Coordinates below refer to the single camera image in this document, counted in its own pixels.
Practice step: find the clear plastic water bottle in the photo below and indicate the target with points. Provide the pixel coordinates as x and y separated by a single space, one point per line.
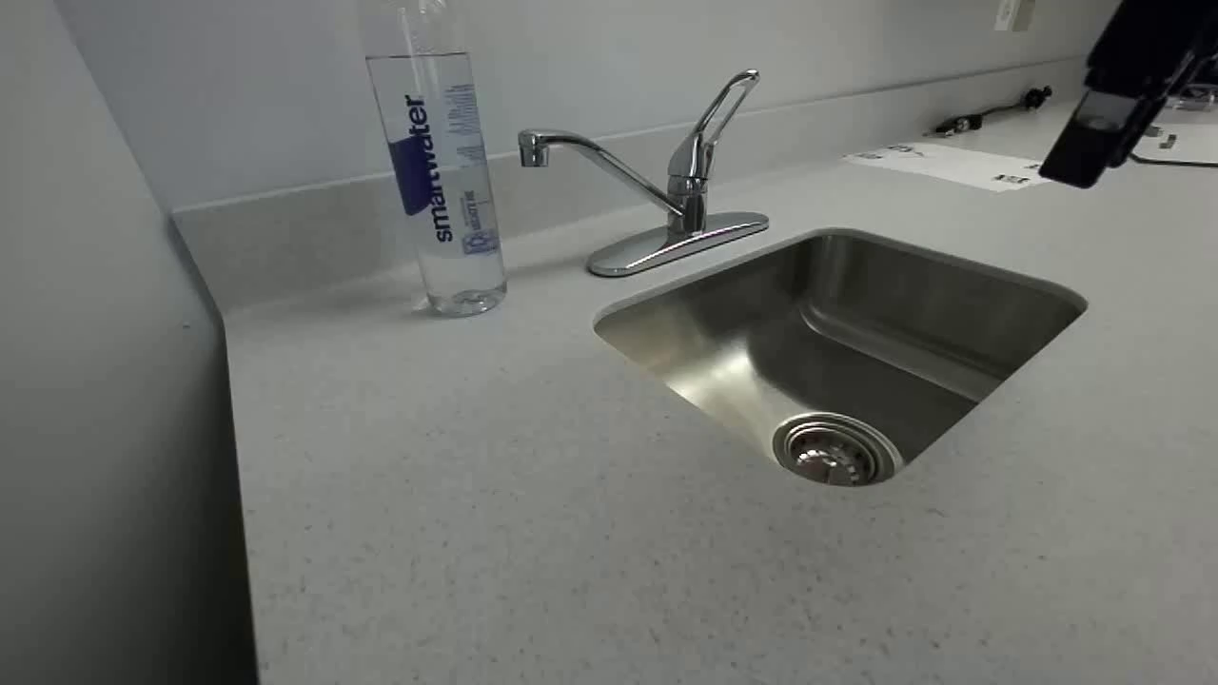
443 191

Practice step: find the white paper sheet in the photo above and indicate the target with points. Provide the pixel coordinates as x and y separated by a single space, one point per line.
953 162

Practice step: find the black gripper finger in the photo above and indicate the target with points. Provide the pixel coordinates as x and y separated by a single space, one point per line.
1091 142

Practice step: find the stainless steel sink basin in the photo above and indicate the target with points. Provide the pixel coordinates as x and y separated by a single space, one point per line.
860 327

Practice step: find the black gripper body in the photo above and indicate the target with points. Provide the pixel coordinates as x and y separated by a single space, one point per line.
1148 41

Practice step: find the metal sink drain strainer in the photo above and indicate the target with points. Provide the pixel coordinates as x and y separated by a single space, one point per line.
830 452

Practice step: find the chrome sink faucet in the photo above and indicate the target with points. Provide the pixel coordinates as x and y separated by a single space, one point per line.
687 172

